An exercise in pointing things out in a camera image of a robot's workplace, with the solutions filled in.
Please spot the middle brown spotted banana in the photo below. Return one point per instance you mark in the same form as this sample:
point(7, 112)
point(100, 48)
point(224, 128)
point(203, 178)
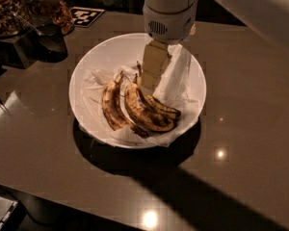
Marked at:
point(141, 113)

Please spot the black scoop with handle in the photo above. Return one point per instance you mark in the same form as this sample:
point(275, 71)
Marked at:
point(48, 41)

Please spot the left brown spotted banana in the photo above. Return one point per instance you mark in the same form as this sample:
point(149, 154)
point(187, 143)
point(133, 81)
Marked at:
point(112, 110)

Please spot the glass jar of cashews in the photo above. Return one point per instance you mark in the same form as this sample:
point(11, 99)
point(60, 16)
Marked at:
point(10, 25)

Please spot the dark stand block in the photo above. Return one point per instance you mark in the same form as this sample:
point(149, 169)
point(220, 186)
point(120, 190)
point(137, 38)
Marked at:
point(17, 51)

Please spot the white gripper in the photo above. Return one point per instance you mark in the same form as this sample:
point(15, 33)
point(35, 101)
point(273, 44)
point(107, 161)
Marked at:
point(170, 25)

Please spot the brown spotted banana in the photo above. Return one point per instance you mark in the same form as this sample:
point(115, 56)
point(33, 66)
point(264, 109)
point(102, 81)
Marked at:
point(141, 113)
point(112, 110)

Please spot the glass jar of nuts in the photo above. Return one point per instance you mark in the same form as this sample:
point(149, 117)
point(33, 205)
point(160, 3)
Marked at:
point(55, 11)

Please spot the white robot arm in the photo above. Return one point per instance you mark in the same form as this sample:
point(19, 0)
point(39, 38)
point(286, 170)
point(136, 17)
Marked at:
point(269, 19)

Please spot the white bowl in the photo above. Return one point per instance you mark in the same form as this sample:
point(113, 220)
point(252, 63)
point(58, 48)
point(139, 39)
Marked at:
point(118, 52)

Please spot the yellow spotted banana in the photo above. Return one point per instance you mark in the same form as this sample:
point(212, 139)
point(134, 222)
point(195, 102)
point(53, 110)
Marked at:
point(153, 104)

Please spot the black white marker tag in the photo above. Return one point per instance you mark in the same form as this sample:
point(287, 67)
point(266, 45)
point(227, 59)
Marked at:
point(85, 17)

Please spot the white paper towel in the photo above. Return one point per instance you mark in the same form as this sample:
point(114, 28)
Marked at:
point(179, 81)

